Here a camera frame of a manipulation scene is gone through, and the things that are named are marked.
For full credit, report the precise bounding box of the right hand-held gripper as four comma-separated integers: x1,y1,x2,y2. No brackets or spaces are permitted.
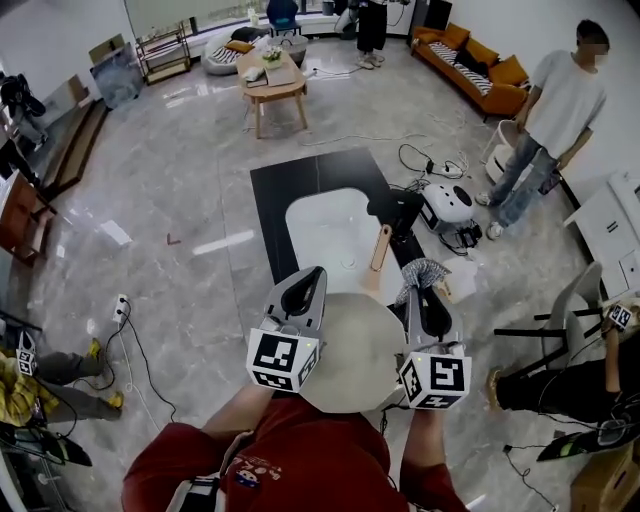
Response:
397,284,474,412

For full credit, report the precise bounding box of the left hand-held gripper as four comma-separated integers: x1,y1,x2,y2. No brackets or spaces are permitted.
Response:
243,265,329,397

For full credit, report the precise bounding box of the grey scouring pad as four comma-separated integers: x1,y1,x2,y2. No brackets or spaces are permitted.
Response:
393,258,452,307

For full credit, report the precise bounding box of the beige frying pan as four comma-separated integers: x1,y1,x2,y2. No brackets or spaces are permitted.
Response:
299,223,405,415

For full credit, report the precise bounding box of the person's right forearm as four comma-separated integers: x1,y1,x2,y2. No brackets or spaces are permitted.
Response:
402,407,448,476

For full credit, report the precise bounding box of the person's left forearm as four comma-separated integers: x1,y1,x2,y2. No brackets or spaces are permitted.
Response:
201,384,275,441

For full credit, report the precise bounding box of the white sink basin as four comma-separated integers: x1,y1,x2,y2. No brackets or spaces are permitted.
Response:
284,187,406,301

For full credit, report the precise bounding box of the small black device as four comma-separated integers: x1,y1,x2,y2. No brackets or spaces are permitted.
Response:
457,224,484,249

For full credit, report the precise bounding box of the dark wooden sink cabinet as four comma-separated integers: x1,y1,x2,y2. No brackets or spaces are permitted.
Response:
249,147,426,301

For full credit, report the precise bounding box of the white and black round device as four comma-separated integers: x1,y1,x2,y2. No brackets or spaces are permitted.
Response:
418,183,475,234

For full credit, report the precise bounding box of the black faucet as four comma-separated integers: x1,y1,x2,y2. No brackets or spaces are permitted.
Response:
367,188,425,236

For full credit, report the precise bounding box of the grey chair with black legs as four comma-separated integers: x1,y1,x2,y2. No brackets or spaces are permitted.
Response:
493,261,609,376

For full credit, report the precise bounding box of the person's red shirt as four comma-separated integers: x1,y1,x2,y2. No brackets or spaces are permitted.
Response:
122,397,469,512

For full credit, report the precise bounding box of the white round stool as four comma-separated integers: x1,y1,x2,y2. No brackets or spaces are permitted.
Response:
482,119,521,181

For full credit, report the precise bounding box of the black green clothes iron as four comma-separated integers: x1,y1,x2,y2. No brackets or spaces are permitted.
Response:
14,429,94,467
537,429,626,462

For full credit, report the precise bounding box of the white cabinet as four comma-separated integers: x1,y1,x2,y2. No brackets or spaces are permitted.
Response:
564,172,640,296

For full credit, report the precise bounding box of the light wooden coffee table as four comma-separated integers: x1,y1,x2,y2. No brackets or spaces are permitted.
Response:
235,49,309,140

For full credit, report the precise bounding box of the cardboard box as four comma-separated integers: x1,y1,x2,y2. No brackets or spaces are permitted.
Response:
570,442,640,512

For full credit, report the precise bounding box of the orange sofa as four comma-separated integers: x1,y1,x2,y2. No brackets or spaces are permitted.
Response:
410,22,531,123

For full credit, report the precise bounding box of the white bean bag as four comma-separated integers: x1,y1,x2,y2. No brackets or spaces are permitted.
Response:
203,27,261,76

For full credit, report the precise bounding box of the dark wooden platform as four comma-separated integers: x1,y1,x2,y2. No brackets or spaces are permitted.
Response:
37,99,109,201

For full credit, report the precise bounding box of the metal shelf rack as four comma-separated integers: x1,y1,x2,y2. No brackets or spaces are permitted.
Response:
134,22,192,86

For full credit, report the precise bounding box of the brown wooden side table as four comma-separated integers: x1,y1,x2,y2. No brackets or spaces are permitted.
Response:
0,169,57,266

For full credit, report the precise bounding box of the grey marbled panel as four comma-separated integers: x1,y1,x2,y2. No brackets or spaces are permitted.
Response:
89,42,146,109

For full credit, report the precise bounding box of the blue chair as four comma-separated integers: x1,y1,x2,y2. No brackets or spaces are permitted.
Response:
266,0,303,37

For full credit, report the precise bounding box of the black power cable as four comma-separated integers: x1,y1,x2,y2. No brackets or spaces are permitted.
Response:
74,299,179,424
502,443,556,509

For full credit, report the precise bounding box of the white power cable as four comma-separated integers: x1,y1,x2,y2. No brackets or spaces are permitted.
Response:
117,322,161,419

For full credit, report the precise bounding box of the person's left shoulder strap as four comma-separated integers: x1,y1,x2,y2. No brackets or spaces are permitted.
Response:
164,429,256,512

